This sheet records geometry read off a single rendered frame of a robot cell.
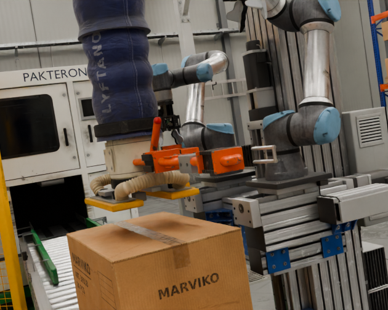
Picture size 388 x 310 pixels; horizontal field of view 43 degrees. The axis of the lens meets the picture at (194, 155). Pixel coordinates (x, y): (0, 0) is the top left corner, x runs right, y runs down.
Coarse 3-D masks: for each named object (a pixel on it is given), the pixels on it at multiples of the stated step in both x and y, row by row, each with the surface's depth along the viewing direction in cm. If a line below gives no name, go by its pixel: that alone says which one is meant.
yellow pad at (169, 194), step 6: (162, 186) 169; (168, 186) 160; (186, 186) 159; (150, 192) 166; (156, 192) 161; (162, 192) 157; (168, 192) 155; (174, 192) 153; (180, 192) 151; (186, 192) 152; (192, 192) 153; (198, 192) 154; (168, 198) 152; (174, 198) 150
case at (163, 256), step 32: (128, 224) 181; (160, 224) 171; (192, 224) 162; (96, 256) 143; (128, 256) 130; (160, 256) 133; (192, 256) 138; (224, 256) 142; (96, 288) 150; (128, 288) 129; (160, 288) 133; (192, 288) 137; (224, 288) 142
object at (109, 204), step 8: (112, 192) 152; (88, 200) 167; (96, 200) 161; (104, 200) 154; (112, 200) 151; (128, 200) 146; (136, 200) 147; (104, 208) 149; (112, 208) 142; (120, 208) 143; (128, 208) 144
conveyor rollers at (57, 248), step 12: (48, 240) 396; (60, 240) 384; (36, 252) 352; (48, 252) 346; (60, 252) 340; (36, 264) 316; (60, 264) 305; (48, 276) 284; (60, 276) 278; (72, 276) 272; (48, 288) 258; (60, 288) 252; (72, 288) 247; (60, 300) 234; (72, 300) 228
